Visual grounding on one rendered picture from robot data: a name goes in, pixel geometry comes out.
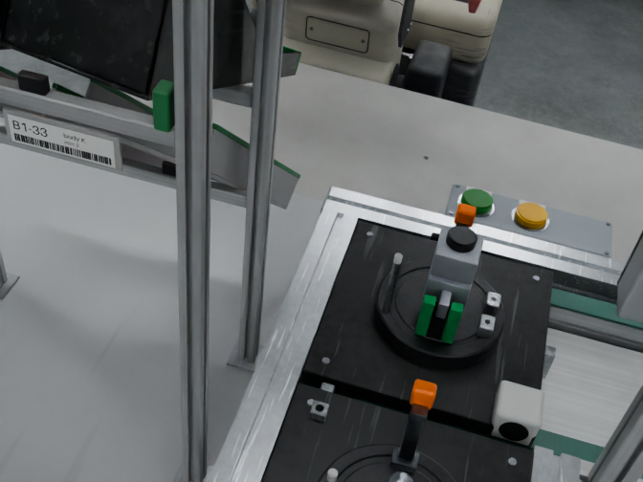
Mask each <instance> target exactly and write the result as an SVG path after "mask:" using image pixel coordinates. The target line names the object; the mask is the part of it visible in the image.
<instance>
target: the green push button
mask: <svg viewBox="0 0 643 482"><path fill-rule="evenodd" d="M461 203H462V204H466V205H470V206H474V207H476V208H477V212H476V214H485V213H488V212H489V211H490V210H491V209H492V206H493V204H494V201H493V198H492V196H491V195H490V194H489V193H487V192H486V191H484V190H481V189H477V188H472V189H468V190H466V191H465V192H464V193H463V194H462V198H461Z"/></svg>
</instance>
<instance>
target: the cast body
mask: <svg viewBox="0 0 643 482"><path fill-rule="evenodd" d="M483 239H484V238H483V236H482V235H479V234H475V232H474V231H473V230H471V229H469V228H467V227H463V226H455V227H452V228H451V227H447V226H443V227H442V228H441V232H440V234H439V238H438V241H437V245H436V249H435V252H434V256H433V260H432V265H431V269H430V273H429V276H428V280H427V284H426V288H425V291H424V294H423V297H425V295H429V296H435V297H436V301H437V302H438V306H437V310H436V314H435V316H436V317H437V318H445V317H446V315H447V311H448V308H449V305H452V302H456V303H460V304H463V305H464V306H463V309H464V308H465V306H466V303H467V300H468V297H469V294H470V292H471V288H472V283H473V281H474V278H475V275H476V272H477V267H478V263H479V259H480V254H481V249H482V244H483Z"/></svg>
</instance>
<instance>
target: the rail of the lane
mask: <svg viewBox="0 0 643 482"><path fill-rule="evenodd" d="M324 208H325V209H329V210H333V211H336V212H338V214H337V216H338V217H342V218H343V216H344V214H347V215H351V216H355V217H358V221H362V222H365V223H369V224H372V225H376V226H380V227H383V228H387V229H391V230H398V231H401V232H404V233H408V234H412V235H416V236H419V237H423V238H427V239H431V240H434V241H438V238H439V234H440V232H441V228H442V227H443V226H447V227H451V228H452V227H455V219H454V218H453V217H450V216H446V215H442V214H438V213H434V212H431V211H427V210H423V209H420V208H413V207H409V206H406V205H402V204H398V203H394V202H391V201H387V200H383V199H380V198H376V197H372V196H368V195H364V194H361V193H357V192H353V191H350V190H346V189H342V188H338V187H334V186H331V187H330V188H329V190H328V192H327V195H326V197H325V199H324V202H323V204H322V206H321V214H322V210H323V209H324ZM469 229H471V230H473V231H474V232H475V234H479V235H482V236H483V238H484V239H483V244H482V249H481V253H485V254H489V255H492V256H495V257H499V258H503V259H507V260H510V261H514V262H518V263H522V264H525V265H528V266H532V267H536V268H540V269H544V270H548V271H551V272H553V273H554V275H553V284H552V288H554V289H558V290H562V291H566V292H570V293H573V294H576V295H580V296H586V297H590V298H594V299H598V300H601V301H605V302H608V303H612V304H616V305H617V291H618V285H617V280H618V278H619V276H620V274H621V273H622V271H623V269H624V267H625V265H626V263H627V262H623V261H620V260H616V259H612V258H608V257H605V256H601V255H597V254H594V253H590V252H583V251H579V250H575V249H572V248H568V247H565V246H561V245H557V244H553V243H549V242H545V241H542V240H539V239H535V238H531V237H527V236H523V235H519V234H515V233H513V232H509V231H505V230H498V229H494V228H490V227H487V226H483V225H480V224H476V223H473V225H472V226H471V227H470V228H469Z"/></svg>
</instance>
